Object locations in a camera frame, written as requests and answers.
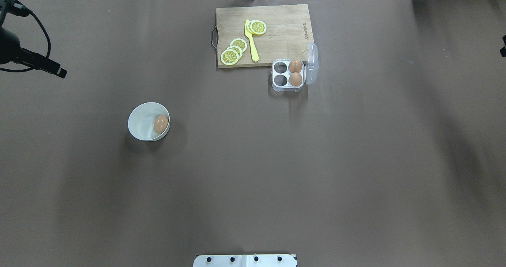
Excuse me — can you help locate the white bowl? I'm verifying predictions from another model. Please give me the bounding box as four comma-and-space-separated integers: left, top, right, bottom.
128, 102, 171, 142

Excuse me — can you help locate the clear plastic egg box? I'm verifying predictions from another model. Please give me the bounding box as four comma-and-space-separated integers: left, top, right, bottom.
271, 42, 319, 92

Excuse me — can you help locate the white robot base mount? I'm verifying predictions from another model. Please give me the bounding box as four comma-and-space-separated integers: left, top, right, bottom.
193, 254, 298, 267

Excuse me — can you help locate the wooden cutting board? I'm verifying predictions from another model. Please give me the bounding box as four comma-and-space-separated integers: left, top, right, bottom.
216, 4, 314, 68

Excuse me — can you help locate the yellow plastic knife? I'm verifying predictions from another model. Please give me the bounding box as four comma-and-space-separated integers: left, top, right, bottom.
244, 19, 260, 62

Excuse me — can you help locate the lemon slice under pair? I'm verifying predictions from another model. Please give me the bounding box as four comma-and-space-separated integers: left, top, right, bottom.
245, 20, 253, 34

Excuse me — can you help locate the lemon slice end of row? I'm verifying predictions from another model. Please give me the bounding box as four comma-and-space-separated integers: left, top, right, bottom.
220, 49, 239, 66

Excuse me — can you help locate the lemon slice near knife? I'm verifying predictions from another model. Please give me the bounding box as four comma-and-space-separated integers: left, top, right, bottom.
230, 38, 247, 53

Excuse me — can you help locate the brown egg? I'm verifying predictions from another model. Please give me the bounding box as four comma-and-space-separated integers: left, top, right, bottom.
153, 114, 169, 135
289, 72, 303, 87
288, 59, 303, 74

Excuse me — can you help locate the lemon slice middle of row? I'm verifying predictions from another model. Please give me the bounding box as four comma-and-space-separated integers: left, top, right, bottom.
227, 45, 243, 59

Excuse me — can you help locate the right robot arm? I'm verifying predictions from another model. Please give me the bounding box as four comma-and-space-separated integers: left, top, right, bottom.
499, 36, 506, 57

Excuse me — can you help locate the lemon slice top of pair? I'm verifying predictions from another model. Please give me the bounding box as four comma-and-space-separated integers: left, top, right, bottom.
248, 20, 267, 36

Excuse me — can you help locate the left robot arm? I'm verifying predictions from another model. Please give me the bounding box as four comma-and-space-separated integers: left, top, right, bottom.
0, 0, 67, 78

